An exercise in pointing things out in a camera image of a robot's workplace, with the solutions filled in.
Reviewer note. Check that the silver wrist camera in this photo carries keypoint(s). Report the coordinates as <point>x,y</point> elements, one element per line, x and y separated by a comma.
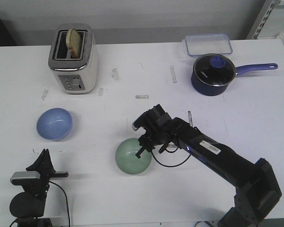
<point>25,178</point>
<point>140,122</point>

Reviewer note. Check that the clear plastic container blue rim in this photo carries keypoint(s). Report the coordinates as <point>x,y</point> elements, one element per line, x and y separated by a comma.
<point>201,44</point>

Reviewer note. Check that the white silver toaster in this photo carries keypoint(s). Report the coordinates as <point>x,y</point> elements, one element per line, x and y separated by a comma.
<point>75,76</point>

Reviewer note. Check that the grey metal shelf upright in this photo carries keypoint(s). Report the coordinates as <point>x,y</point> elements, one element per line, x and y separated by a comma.
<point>261,21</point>

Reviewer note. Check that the blue bowl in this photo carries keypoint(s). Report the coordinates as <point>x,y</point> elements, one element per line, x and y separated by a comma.
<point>54,124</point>

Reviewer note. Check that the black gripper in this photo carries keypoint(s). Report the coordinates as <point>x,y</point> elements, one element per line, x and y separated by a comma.
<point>38,182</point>
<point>154,133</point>

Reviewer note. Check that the glass pot lid blue knob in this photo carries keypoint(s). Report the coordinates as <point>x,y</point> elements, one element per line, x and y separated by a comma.
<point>214,70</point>

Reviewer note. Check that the green bowl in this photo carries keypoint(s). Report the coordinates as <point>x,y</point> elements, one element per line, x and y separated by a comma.
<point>126,159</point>

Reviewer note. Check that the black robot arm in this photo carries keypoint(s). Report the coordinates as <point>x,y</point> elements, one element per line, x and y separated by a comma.
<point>257,189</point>
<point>28,206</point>

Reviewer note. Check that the bread slice in toaster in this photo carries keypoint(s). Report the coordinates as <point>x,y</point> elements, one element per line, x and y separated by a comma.
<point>73,43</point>

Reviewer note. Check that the blue saucepan with handle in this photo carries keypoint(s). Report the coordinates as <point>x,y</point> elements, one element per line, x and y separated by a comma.
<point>208,90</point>

